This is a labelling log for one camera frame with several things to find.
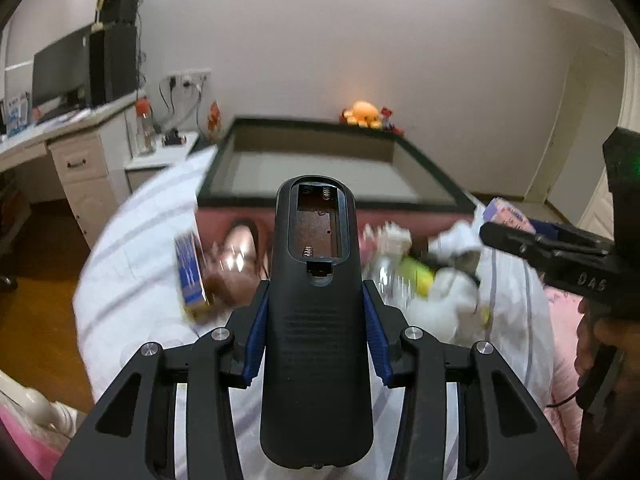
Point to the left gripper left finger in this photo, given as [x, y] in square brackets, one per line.
[130, 433]

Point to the yellow highlighter pen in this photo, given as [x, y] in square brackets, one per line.
[420, 277]

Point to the rose gold metal cup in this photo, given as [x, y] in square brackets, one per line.
[232, 274]

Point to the orange snack bag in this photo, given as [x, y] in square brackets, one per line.
[214, 123]

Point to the white bedside cabinet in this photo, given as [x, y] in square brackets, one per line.
[143, 167]

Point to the wall power strip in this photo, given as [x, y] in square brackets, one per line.
[186, 78]

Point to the plastic bottle orange cap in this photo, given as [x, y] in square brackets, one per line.
[145, 136]

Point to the pink pillow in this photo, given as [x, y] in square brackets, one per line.
[567, 418]

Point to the black speaker box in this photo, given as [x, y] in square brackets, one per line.
[118, 11]

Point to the black remote control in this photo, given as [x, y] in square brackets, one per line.
[316, 400]

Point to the red storage crate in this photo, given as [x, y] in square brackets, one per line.
[387, 125]

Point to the orange octopus plush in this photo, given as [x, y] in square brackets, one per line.
[362, 114]

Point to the black computer tower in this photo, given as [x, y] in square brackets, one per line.
[112, 63]

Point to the clear glass jar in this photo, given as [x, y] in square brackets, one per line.
[394, 289]

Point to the white desk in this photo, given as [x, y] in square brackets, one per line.
[90, 151]

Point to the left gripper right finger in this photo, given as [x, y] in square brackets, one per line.
[465, 412]

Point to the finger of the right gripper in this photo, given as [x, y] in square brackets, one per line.
[545, 252]
[566, 233]

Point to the white block toy figure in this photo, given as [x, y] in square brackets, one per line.
[383, 247]

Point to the person's right hand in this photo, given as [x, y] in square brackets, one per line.
[607, 355]

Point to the blue card box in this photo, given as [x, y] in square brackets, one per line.
[190, 266]

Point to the black computer monitor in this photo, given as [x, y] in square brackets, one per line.
[60, 70]

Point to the pink box with black rim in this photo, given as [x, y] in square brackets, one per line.
[390, 179]

